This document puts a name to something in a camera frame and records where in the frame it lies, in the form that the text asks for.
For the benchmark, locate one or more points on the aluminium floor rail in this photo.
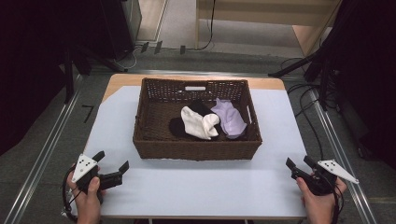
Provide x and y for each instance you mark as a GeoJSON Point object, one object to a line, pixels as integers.
{"type": "Point", "coordinates": [339, 155]}
{"type": "Point", "coordinates": [40, 161]}

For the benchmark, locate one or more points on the black metal stand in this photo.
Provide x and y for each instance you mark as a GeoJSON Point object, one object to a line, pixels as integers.
{"type": "Point", "coordinates": [69, 77]}

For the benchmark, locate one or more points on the person's right hand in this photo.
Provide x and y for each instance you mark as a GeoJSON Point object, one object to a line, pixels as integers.
{"type": "Point", "coordinates": [319, 205]}

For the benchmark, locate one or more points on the light purple sock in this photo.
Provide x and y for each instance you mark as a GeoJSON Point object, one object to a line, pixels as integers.
{"type": "Point", "coordinates": [231, 119]}

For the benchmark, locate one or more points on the dark cabinet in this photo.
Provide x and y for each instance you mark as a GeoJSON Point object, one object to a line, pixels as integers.
{"type": "Point", "coordinates": [121, 28]}

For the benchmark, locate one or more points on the brown wicker basket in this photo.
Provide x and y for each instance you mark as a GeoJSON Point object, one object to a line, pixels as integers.
{"type": "Point", "coordinates": [162, 124]}

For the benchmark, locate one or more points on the person's left hand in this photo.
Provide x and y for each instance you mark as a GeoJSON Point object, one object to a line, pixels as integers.
{"type": "Point", "coordinates": [87, 197]}

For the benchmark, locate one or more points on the white sock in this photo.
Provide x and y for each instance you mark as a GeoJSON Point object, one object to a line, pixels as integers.
{"type": "Point", "coordinates": [197, 124]}

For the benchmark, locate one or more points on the black sock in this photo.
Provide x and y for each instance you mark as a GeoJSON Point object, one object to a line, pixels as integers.
{"type": "Point", "coordinates": [179, 127]}

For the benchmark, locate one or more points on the black curtain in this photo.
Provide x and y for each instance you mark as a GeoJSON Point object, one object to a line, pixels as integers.
{"type": "Point", "coordinates": [31, 62]}
{"type": "Point", "coordinates": [370, 77]}

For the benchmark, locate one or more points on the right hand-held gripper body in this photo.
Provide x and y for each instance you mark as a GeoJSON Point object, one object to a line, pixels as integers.
{"type": "Point", "coordinates": [323, 177]}

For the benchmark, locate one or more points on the white table mat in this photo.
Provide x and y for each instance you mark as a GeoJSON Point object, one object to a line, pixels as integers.
{"type": "Point", "coordinates": [193, 183]}

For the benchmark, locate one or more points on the black tripod stand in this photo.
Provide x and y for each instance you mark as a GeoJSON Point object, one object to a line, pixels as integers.
{"type": "Point", "coordinates": [299, 67]}

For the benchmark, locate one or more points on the wooden shelf unit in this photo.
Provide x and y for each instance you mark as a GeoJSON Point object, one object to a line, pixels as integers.
{"type": "Point", "coordinates": [249, 12]}

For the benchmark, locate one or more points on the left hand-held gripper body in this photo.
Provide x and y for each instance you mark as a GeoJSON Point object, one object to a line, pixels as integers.
{"type": "Point", "coordinates": [83, 166]}

